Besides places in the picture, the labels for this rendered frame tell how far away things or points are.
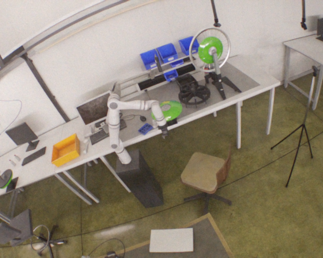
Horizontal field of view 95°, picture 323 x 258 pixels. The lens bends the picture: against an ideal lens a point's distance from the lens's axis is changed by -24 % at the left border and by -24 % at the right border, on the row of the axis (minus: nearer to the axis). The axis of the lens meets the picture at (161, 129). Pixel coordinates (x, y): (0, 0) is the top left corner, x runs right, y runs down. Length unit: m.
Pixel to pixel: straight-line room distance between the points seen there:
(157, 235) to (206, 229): 0.31
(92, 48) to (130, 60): 0.50
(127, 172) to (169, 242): 0.87
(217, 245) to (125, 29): 2.33
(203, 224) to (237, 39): 2.52
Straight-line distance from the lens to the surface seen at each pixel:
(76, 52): 2.55
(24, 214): 2.83
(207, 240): 1.25
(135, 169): 1.83
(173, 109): 1.85
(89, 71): 2.61
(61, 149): 2.53
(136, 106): 1.42
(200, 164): 1.93
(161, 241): 1.28
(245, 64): 2.80
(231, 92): 2.23
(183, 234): 1.26
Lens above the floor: 2.20
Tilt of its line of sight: 41 degrees down
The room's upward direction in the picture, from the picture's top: 22 degrees counter-clockwise
